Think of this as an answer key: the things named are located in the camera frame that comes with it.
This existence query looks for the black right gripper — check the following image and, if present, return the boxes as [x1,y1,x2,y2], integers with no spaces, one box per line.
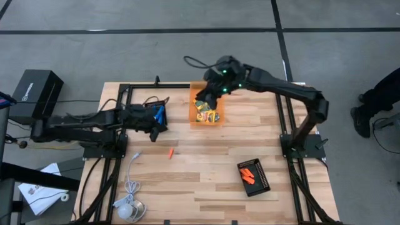
[194,68,231,111]

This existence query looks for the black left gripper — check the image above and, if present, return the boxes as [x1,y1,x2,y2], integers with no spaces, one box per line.
[124,105,169,143]

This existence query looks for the yellow green Crayola crayon box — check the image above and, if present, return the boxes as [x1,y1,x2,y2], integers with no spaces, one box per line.
[195,111,216,123]
[192,99,211,113]

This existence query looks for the orange translucent plastic bin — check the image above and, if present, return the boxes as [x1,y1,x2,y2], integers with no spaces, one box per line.
[189,81,225,128]

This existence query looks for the black plastic slotted basket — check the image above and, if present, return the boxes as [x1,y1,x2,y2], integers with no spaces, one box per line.
[236,157,271,197]
[144,99,169,126]

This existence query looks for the white round bulb lamp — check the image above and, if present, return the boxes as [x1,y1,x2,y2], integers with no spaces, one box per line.
[116,199,146,224]

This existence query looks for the black cardboard box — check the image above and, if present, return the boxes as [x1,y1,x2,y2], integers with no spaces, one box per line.
[8,69,64,126]

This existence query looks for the black desk bar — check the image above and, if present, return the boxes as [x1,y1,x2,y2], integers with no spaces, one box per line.
[0,162,81,191]

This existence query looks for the white paper sheets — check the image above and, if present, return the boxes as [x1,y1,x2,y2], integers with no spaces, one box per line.
[17,162,69,216]

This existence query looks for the black device with coloured screen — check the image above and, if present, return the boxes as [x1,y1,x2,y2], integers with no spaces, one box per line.
[0,90,18,110]

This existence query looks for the standing person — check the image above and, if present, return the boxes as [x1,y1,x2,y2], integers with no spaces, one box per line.
[349,67,400,139]

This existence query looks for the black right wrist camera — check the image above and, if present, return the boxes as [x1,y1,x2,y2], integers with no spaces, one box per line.
[203,67,221,83]

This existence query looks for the black aluminium table frame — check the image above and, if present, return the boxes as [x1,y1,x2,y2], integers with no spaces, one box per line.
[71,74,341,225]

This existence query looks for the white USB cable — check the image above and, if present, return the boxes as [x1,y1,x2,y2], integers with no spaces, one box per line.
[112,152,142,209]

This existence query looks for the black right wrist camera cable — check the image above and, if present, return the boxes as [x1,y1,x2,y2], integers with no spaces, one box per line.
[183,55,219,70]

